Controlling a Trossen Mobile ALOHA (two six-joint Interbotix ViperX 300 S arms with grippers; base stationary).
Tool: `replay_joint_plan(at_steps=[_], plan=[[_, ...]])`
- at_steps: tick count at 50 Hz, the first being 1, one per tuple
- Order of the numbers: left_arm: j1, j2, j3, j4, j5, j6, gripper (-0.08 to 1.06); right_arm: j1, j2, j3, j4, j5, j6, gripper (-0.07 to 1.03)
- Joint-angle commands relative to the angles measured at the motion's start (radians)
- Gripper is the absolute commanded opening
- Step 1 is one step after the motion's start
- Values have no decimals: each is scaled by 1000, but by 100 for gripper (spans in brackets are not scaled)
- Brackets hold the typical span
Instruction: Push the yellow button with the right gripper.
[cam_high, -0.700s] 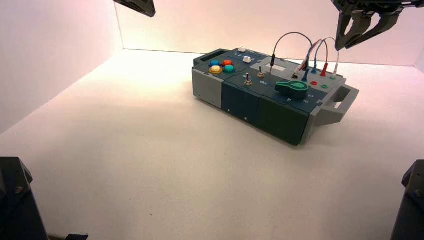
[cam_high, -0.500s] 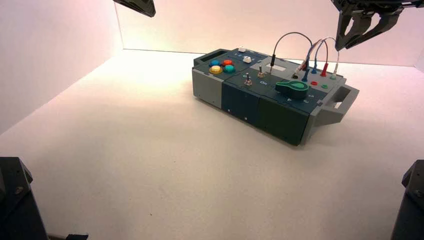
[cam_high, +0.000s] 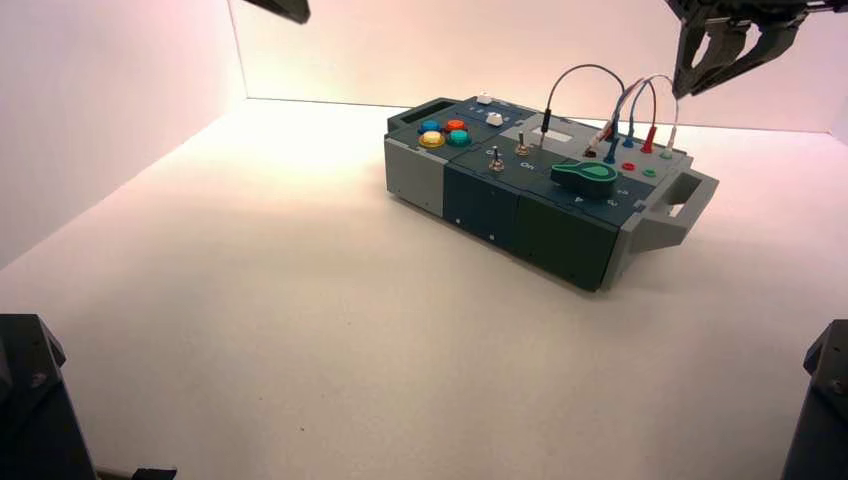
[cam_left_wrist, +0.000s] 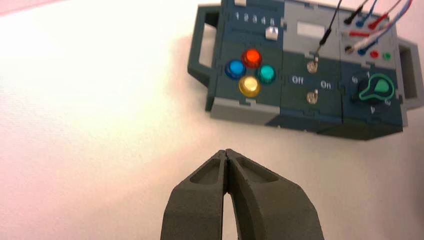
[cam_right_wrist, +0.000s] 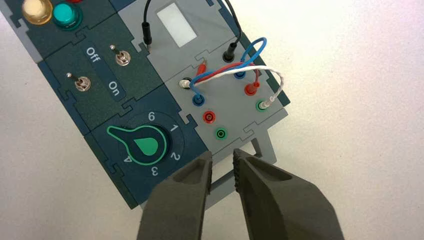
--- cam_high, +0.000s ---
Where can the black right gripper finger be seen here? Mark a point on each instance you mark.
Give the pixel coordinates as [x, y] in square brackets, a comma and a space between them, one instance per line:
[682, 73]
[762, 53]

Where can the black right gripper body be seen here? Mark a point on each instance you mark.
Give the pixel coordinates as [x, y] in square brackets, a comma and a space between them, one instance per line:
[729, 9]

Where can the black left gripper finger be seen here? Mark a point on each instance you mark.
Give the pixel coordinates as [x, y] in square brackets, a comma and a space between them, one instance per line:
[285, 8]

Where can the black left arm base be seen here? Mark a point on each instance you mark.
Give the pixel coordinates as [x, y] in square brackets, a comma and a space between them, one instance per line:
[33, 411]

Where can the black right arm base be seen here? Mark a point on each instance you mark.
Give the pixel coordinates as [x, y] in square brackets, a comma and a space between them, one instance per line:
[825, 411]

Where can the blue push button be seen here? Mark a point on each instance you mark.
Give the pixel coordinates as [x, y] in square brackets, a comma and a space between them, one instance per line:
[430, 125]

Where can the yellow push button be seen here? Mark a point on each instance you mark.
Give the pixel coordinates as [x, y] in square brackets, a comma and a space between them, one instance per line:
[431, 139]

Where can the orange push button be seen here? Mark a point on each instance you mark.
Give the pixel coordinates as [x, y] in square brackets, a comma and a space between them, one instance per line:
[456, 124]

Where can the teal push button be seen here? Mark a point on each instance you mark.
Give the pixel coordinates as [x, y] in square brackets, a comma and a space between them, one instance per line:
[458, 138]

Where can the green rotary knob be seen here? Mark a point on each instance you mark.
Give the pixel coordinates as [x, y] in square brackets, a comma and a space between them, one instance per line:
[586, 179]

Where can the white key cap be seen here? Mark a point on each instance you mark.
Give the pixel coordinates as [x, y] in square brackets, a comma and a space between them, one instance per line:
[494, 119]
[484, 98]

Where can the grey and blue control box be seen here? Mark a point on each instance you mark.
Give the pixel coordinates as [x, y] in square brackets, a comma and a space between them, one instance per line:
[530, 212]

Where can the metal toggle switch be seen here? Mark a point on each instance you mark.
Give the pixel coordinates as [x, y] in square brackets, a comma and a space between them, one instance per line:
[521, 144]
[495, 163]

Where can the black bracket piece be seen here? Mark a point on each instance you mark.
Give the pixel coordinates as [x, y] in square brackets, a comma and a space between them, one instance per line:
[154, 474]

